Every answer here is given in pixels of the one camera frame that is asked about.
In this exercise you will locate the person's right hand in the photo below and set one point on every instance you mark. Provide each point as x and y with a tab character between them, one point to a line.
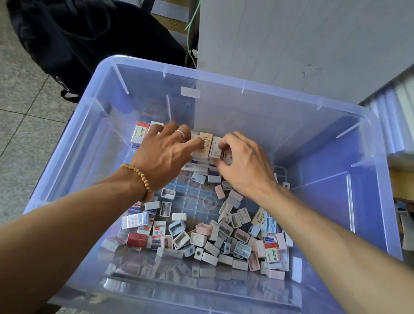
246	166

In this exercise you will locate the person's left hand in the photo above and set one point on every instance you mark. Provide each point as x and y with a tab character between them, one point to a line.
162	158

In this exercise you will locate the row of erasers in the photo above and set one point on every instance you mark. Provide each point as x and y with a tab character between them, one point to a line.
142	132

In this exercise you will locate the pile of boxed erasers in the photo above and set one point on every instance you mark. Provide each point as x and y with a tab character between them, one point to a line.
214	233

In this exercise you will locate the clear plastic storage bin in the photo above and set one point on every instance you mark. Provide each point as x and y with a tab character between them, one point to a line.
351	192

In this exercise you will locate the person's right forearm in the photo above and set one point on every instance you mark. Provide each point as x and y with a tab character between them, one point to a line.
349	281

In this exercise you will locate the person's left forearm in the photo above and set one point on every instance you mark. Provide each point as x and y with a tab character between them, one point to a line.
34	255

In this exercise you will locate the black backpack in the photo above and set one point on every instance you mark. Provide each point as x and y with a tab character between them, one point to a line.
88	28

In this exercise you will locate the white cabinet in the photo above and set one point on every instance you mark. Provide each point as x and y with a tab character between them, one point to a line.
323	34

